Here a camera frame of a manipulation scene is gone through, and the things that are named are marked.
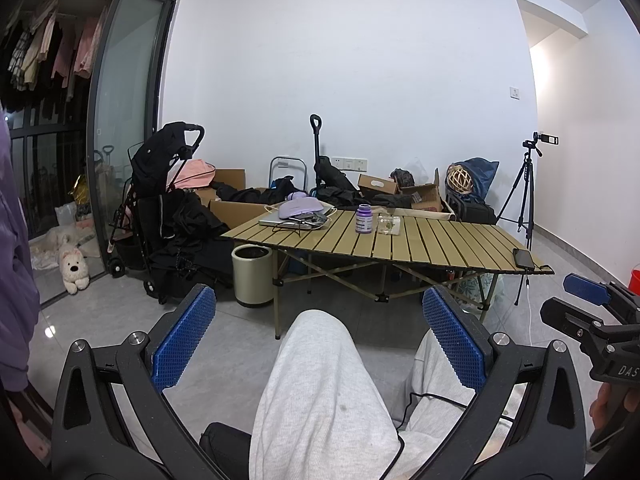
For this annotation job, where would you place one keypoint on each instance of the red bucket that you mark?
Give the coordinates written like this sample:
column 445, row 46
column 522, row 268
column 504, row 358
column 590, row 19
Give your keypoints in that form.
column 635, row 281

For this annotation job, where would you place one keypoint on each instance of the glass sliding door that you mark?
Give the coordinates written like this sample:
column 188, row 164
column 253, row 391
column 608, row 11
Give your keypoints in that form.
column 125, row 125

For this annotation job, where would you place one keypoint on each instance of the purple cap bottle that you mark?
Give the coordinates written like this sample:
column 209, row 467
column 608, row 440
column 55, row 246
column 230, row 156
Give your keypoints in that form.
column 364, row 220

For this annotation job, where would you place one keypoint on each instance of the white wall outlets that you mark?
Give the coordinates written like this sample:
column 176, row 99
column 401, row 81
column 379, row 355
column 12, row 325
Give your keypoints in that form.
column 349, row 162

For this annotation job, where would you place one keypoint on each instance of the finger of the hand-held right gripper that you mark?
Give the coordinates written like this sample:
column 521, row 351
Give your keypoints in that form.
column 567, row 316
column 585, row 287

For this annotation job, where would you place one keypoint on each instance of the white plush dog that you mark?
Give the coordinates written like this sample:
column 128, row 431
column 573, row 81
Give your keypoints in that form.
column 73, row 269

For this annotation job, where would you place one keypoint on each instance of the person's right leg grey trousers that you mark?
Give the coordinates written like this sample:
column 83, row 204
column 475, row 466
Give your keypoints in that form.
column 440, row 385

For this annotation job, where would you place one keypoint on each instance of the purple cap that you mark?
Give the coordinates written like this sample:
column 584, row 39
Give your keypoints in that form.
column 301, row 206

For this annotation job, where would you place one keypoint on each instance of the black smartphone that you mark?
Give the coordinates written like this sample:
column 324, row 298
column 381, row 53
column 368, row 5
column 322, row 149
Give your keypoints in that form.
column 525, row 258

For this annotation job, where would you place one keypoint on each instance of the folding slatted table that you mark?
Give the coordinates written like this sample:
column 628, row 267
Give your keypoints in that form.
column 400, row 240

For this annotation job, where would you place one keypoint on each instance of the black camera tripod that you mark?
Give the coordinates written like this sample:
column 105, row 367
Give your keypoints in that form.
column 522, row 200

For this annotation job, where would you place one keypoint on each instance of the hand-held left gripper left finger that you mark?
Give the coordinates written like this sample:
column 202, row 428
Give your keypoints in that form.
column 184, row 340

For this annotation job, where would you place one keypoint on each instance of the person's leg grey trousers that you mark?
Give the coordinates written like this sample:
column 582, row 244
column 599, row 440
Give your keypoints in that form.
column 320, row 395
column 440, row 385

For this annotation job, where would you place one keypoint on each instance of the pile of black clothes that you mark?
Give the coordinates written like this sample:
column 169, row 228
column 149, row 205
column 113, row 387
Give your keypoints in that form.
column 200, row 240

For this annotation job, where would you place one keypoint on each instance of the clear plastic box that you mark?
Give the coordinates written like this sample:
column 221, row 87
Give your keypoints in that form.
column 389, row 224

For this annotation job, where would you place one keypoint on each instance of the black baby stroller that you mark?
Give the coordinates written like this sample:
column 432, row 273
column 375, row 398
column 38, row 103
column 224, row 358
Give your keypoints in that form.
column 160, row 195

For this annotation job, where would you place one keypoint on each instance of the blue bag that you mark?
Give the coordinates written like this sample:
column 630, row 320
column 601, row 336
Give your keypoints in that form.
column 481, row 175

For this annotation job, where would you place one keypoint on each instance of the black seat cushion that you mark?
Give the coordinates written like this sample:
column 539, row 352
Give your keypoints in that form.
column 225, row 447

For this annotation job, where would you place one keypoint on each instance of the row of hanging clothes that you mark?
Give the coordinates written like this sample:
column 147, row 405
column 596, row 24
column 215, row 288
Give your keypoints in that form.
column 50, row 45

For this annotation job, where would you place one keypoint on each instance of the person's right hand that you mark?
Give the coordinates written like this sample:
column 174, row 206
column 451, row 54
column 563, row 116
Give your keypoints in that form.
column 600, row 406

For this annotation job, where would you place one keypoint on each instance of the woven rattan ball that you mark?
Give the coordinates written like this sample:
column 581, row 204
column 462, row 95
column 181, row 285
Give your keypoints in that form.
column 460, row 178

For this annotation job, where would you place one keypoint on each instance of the small printed cardboard box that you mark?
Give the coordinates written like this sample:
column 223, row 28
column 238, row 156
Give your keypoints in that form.
column 425, row 198

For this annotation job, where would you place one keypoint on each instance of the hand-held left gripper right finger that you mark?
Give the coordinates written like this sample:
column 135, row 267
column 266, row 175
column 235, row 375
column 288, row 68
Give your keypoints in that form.
column 456, row 346

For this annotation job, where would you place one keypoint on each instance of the cream trash bin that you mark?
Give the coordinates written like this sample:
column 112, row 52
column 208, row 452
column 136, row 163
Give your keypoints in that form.
column 252, row 276

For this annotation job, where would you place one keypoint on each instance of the purple jacket sleeve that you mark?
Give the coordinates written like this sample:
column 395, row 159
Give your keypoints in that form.
column 15, row 270

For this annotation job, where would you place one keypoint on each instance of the person's left leg grey trousers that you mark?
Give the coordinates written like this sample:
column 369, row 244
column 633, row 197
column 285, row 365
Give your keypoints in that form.
column 320, row 395

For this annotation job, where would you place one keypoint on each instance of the silver laptop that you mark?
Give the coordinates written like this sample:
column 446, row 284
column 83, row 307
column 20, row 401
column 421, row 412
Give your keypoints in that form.
column 295, row 221

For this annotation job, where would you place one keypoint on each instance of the black video camera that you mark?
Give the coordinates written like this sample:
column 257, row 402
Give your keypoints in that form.
column 542, row 139

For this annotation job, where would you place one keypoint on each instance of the large open cardboard box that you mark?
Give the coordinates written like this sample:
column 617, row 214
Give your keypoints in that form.
column 232, row 200

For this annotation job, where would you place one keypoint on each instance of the pink cloth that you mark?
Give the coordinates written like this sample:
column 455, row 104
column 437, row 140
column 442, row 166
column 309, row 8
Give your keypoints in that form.
column 196, row 172

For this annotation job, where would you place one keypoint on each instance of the rolled beige paper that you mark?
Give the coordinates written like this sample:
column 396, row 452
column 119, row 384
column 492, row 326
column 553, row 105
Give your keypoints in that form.
column 430, row 214

